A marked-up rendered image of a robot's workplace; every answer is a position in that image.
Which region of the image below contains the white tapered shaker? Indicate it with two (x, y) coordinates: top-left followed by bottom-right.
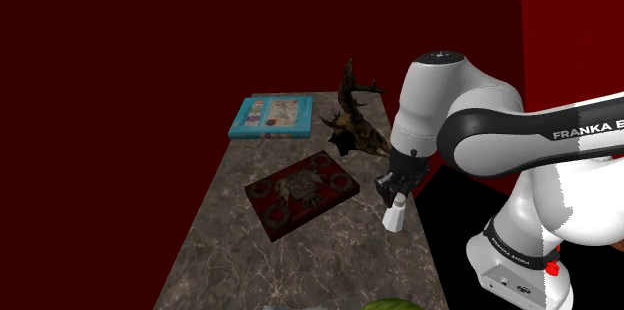
(381, 192), (409, 233)

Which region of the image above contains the brown antlered skull figure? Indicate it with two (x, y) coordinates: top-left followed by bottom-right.
(319, 57), (393, 158)

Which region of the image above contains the dark red ornate book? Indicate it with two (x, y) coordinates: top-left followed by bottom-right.
(243, 149), (361, 243)

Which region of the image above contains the green round object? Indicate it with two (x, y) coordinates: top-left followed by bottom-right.
(362, 297), (428, 310)

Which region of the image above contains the blue illustrated book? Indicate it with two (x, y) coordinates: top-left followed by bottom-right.
(227, 95), (315, 141)

